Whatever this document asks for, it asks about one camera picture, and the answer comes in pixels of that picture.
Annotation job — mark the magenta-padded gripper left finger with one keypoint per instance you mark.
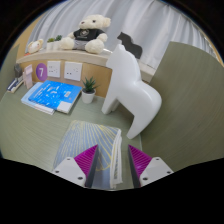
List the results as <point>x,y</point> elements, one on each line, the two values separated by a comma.
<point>75,170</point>

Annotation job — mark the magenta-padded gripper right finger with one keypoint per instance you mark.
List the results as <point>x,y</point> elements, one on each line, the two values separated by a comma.
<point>146,168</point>

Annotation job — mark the blue towel with yellow print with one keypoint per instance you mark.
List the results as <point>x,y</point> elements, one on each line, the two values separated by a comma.
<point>83,136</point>

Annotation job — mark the spiky potted plant, white pot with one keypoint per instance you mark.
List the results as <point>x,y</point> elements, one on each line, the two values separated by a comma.
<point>88,96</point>

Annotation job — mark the bright blue book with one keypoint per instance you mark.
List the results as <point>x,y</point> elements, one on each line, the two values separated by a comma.
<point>55,93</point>

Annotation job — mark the large white horse figure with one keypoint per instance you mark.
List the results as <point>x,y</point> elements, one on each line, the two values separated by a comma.
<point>133,90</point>

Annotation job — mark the light blue book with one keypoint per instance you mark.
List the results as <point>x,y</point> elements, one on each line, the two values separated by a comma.
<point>28,100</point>

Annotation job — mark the pink horse figure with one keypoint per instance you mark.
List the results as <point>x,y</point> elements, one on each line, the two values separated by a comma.
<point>28,78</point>

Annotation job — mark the round purple number sign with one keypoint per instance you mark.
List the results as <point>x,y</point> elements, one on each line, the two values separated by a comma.
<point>41,72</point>

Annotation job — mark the dark grey horse figure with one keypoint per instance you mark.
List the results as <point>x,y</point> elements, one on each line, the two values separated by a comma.
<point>17,70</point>

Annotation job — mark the curved wooden ledge shelf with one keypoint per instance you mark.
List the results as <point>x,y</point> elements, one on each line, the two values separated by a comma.
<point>73,55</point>

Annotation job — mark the black horse figure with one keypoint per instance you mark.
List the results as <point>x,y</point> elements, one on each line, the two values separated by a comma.
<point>131,45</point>

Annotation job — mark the small potted plant, white pot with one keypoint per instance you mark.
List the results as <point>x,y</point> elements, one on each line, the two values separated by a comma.
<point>57,44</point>
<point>49,46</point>

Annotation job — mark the small cream plush toy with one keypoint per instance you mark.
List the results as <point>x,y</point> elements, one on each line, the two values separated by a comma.
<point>34,46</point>

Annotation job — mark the cream teddy bear, black shirt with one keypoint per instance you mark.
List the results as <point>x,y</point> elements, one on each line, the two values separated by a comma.
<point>86,35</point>

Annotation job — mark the white curtain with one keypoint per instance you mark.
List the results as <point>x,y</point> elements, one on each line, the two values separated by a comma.
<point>150,23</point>

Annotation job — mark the white wall socket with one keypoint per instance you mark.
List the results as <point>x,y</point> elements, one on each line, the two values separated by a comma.
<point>73,71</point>
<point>54,69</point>

